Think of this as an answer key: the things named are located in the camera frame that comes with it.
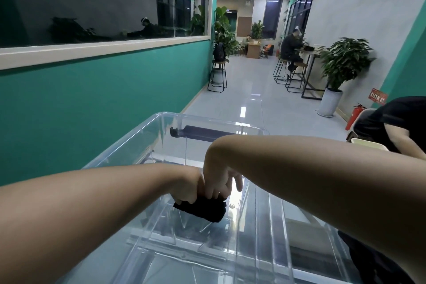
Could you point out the person's left hand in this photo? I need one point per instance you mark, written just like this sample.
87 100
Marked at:
188 185

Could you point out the person's right hand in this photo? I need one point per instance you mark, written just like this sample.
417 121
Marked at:
218 169

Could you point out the person's right fingers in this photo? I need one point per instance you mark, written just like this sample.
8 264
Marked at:
222 187

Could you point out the person's left fingers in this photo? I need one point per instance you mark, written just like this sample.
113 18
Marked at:
193 194

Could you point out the person's right forearm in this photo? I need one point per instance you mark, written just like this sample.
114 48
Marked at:
326 187

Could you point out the person's left forearm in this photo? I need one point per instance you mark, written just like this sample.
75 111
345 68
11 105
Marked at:
83 217

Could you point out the black tube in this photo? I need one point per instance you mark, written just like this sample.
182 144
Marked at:
199 133

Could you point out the clear plastic storage box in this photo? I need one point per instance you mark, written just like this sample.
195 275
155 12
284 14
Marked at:
213 250

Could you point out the black metal bar stool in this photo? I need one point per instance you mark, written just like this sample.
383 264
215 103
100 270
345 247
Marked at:
281 69
218 75
297 75

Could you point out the black backpack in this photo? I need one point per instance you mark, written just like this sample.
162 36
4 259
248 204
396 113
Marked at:
219 51

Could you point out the wooden desk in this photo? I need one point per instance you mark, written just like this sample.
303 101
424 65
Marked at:
253 50

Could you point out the orange chair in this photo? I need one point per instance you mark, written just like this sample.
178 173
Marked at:
268 50

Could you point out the red fire extinguisher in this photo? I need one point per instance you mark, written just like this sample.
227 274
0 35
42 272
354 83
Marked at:
353 117

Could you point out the tall leafy green plant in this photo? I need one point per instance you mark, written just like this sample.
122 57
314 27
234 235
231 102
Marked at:
224 32

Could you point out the small green potted plant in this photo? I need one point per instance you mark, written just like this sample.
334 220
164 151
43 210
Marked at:
256 30

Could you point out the brown cork board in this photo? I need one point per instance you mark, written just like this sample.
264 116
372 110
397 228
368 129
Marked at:
245 26

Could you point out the large plant in white pot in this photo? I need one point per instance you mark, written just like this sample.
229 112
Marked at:
342 60

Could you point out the black framed glass partition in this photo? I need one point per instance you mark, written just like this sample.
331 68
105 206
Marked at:
299 14

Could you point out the white framed glass window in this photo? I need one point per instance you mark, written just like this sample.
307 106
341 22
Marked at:
99 4

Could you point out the high table with black frame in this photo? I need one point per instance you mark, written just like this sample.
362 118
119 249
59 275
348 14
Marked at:
312 70

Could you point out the red wall sign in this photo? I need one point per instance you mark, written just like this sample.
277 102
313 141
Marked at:
378 95

